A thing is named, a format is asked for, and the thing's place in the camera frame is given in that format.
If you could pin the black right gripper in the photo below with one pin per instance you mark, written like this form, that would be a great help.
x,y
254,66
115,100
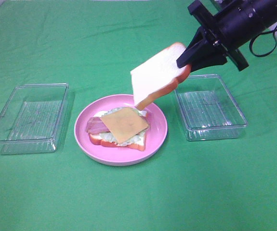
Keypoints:
x,y
218,37

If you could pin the toast bread slice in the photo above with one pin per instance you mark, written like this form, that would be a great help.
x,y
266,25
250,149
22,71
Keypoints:
x,y
98,141
158,76

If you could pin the yellow cheese slice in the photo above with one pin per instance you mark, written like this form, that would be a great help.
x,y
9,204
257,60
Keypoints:
x,y
125,123

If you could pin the green lettuce leaf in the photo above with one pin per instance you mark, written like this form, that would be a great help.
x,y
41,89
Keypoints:
x,y
138,139

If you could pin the bacon strip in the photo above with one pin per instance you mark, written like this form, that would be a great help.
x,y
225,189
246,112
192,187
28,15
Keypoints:
x,y
98,130
94,123

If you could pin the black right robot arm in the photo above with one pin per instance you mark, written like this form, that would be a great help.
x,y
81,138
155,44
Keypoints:
x,y
258,16

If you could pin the right clear plastic container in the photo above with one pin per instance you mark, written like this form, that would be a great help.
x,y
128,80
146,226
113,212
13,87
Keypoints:
x,y
207,109

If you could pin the clear plastic container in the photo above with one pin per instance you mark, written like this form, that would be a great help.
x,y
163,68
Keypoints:
x,y
32,119
207,109

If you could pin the pink round plate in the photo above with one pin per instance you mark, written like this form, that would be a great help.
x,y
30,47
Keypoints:
x,y
120,156

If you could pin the left clear plastic container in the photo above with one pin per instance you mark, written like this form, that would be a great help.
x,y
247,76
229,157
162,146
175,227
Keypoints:
x,y
32,119

